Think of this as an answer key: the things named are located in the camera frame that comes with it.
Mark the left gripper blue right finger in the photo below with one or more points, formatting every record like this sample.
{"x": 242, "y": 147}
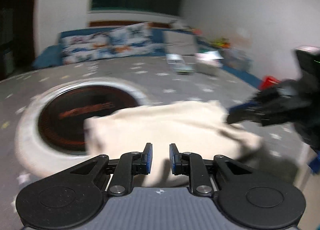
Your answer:
{"x": 191, "y": 165}

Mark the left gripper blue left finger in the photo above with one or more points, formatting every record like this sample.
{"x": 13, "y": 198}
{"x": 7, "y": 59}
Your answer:
{"x": 126, "y": 168}

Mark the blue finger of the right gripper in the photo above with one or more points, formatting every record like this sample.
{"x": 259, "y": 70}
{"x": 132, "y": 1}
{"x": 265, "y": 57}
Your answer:
{"x": 242, "y": 107}
{"x": 238, "y": 116}

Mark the cream sweater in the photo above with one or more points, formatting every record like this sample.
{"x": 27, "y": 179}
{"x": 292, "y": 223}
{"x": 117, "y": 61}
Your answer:
{"x": 194, "y": 126}

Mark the red plastic stool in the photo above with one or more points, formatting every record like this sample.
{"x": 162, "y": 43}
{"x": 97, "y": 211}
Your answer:
{"x": 267, "y": 82}

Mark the clear plastic storage box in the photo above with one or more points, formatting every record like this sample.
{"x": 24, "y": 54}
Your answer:
{"x": 236, "y": 59}

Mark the white tissue box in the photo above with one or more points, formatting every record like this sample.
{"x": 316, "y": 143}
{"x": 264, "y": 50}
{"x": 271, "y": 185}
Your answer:
{"x": 208, "y": 63}

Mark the blue small stool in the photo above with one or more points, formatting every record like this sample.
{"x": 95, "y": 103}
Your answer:
{"x": 314, "y": 164}

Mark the yellow orange plush toys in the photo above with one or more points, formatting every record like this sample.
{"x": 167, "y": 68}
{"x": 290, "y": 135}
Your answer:
{"x": 222, "y": 43}

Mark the clear box of colourful items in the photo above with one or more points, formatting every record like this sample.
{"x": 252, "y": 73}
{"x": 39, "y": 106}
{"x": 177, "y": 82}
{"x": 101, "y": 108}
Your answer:
{"x": 183, "y": 69}

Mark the black induction cooktop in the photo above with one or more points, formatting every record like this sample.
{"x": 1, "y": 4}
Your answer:
{"x": 61, "y": 121}

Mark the white remote control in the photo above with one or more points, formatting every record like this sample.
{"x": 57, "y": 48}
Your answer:
{"x": 173, "y": 59}

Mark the grey cushion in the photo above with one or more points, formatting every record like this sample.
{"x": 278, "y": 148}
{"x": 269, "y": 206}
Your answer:
{"x": 180, "y": 43}

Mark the right butterfly pillow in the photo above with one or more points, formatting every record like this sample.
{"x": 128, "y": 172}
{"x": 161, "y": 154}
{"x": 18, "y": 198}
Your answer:
{"x": 133, "y": 40}

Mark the butterfly pillow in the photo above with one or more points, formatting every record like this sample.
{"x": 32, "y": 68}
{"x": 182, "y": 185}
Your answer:
{"x": 82, "y": 48}
{"x": 133, "y": 40}

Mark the left butterfly pillow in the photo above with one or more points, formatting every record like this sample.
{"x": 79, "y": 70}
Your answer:
{"x": 82, "y": 48}

